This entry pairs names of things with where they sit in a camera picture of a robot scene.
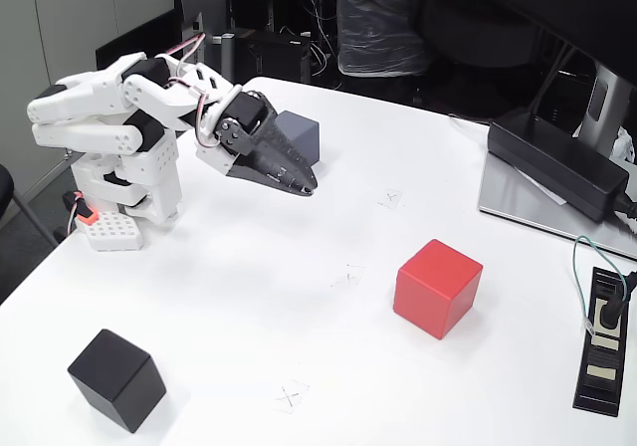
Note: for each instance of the black flat panel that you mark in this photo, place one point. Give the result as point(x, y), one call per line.
point(144, 33)

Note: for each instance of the black office chair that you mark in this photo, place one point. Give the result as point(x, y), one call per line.
point(5, 187)

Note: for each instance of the white perforated clamp plate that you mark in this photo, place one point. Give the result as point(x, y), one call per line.
point(112, 232)

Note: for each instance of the plastic wrapped black bin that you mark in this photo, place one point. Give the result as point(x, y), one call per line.
point(373, 33)

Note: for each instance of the black power strip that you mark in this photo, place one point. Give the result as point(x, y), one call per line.
point(602, 366)

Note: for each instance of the grey cube block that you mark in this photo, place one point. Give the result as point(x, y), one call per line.
point(304, 135)

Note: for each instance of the red cube block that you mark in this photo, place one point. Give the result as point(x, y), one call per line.
point(433, 287)

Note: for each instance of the silver monitor stand neck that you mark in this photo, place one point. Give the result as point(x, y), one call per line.
point(604, 102)

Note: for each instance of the black cube block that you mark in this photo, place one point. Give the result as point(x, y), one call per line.
point(114, 379)

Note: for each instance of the white crumpled plastic bag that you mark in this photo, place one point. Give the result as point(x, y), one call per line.
point(626, 145)

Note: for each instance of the white paper sheet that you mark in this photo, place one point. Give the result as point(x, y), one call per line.
point(545, 189)

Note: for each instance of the silver metal post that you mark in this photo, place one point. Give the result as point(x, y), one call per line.
point(224, 53)

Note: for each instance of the black computer case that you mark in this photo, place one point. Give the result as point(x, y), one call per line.
point(278, 58)

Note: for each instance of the silver monitor stand base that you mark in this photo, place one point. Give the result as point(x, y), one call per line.
point(517, 202)

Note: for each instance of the black power adapter brick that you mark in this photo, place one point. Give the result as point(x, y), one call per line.
point(552, 162)

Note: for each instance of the black power plug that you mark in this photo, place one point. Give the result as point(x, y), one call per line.
point(609, 314)

